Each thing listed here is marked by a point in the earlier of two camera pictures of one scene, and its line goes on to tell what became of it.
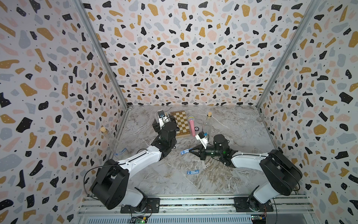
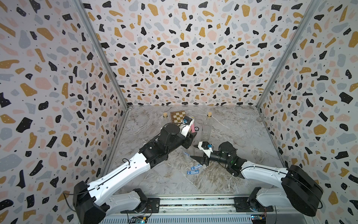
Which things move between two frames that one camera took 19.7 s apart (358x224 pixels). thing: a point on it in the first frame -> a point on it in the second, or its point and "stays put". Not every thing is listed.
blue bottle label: [195, 171] stays put
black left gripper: [156, 128] -> [189, 140]
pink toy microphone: [191, 118] stays put
